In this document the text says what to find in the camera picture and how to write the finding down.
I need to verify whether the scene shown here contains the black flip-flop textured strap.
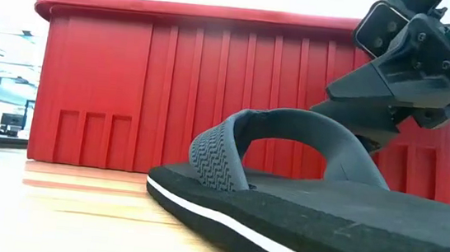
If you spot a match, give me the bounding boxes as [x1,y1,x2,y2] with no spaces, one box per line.
[139,95,450,252]

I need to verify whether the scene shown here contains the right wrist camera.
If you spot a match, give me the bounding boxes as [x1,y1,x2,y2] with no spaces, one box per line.
[350,0,412,63]

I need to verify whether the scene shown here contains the red plastic storage bin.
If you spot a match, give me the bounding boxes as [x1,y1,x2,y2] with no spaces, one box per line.
[18,0,450,206]

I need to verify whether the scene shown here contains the black computer monitor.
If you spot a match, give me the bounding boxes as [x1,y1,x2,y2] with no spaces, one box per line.
[0,111,26,128]

